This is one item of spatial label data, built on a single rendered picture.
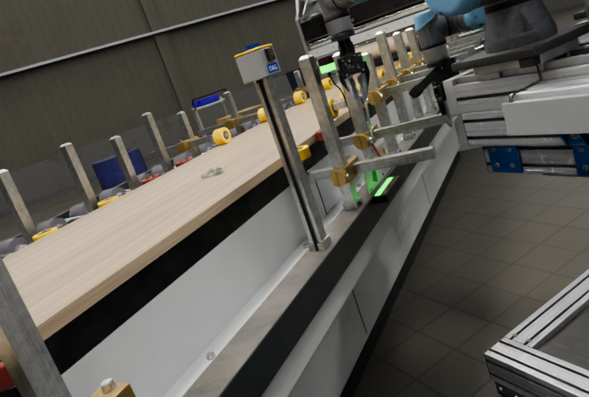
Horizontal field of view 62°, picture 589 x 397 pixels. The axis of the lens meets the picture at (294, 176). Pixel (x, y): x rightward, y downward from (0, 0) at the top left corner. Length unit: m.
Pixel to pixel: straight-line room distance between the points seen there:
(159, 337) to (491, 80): 0.93
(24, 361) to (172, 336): 0.50
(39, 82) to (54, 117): 0.89
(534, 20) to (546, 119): 0.25
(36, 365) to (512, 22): 1.06
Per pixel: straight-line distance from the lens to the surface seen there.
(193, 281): 1.17
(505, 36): 1.19
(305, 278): 1.13
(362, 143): 1.63
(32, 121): 13.37
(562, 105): 1.01
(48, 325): 0.94
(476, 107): 1.29
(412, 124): 1.64
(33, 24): 13.68
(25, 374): 0.68
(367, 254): 1.54
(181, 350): 1.15
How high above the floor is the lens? 1.16
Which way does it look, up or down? 12 degrees down
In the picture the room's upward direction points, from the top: 19 degrees counter-clockwise
